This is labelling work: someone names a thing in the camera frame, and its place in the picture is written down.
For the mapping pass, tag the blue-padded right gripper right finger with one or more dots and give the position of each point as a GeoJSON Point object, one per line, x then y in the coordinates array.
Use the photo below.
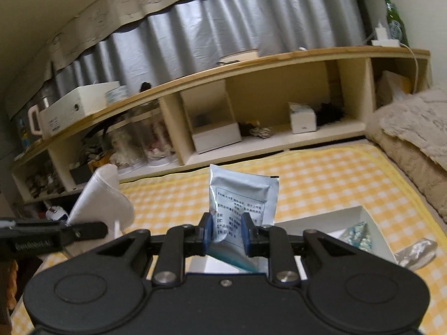
{"type": "Point", "coordinates": [274, 244]}

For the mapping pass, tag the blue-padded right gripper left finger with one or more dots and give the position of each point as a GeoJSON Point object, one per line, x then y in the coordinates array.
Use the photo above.
{"type": "Point", "coordinates": [178, 244]}

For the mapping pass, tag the blue white packet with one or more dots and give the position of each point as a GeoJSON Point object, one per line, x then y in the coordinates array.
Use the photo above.
{"type": "Point", "coordinates": [231, 194]}

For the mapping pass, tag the white face mask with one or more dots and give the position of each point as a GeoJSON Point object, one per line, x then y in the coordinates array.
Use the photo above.
{"type": "Point", "coordinates": [102, 201]}

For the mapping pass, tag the blue patterned fabric pouch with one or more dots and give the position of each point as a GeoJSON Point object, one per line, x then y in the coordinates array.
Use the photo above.
{"type": "Point", "coordinates": [358, 236]}

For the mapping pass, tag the yellow checkered bed blanket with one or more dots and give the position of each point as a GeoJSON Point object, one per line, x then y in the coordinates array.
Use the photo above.
{"type": "Point", "coordinates": [313, 182]}

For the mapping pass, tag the white shallow cardboard box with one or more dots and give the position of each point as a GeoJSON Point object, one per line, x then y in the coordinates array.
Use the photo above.
{"type": "Point", "coordinates": [332, 223]}

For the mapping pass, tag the pink dressed doll in case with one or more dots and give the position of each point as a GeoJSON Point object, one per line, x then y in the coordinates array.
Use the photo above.
{"type": "Point", "coordinates": [157, 146]}

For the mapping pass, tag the orange box with black print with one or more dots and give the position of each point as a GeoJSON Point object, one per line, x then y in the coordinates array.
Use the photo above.
{"type": "Point", "coordinates": [99, 162]}

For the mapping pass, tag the cream dressed doll in case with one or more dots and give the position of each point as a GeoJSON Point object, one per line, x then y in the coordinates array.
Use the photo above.
{"type": "Point", "coordinates": [127, 153]}

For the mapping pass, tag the white open box in shelf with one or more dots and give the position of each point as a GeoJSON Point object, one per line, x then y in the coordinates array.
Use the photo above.
{"type": "Point", "coordinates": [214, 136]}

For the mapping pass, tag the white tissue box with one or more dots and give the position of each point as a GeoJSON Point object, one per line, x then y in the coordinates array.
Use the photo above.
{"type": "Point", "coordinates": [302, 118]}

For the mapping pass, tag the wooden headboard shelf unit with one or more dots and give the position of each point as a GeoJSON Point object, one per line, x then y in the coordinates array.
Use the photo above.
{"type": "Point", "coordinates": [339, 84]}

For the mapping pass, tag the long white box on shelf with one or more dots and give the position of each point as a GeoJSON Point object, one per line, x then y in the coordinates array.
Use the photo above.
{"type": "Point", "coordinates": [74, 106]}

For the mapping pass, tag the crumpled silver wrapper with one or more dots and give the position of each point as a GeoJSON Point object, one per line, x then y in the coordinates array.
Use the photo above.
{"type": "Point", "coordinates": [417, 255]}

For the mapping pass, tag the beige fluffy blanket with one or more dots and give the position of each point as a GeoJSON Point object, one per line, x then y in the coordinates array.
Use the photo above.
{"type": "Point", "coordinates": [412, 132]}

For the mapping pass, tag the white charger on shelf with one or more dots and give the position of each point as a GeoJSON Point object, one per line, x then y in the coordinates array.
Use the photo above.
{"type": "Point", "coordinates": [381, 38]}

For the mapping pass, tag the silver curtain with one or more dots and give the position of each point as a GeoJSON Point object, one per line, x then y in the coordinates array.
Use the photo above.
{"type": "Point", "coordinates": [193, 35]}

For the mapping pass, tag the green glass bottle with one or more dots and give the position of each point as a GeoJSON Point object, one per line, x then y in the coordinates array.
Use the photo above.
{"type": "Point", "coordinates": [395, 23]}

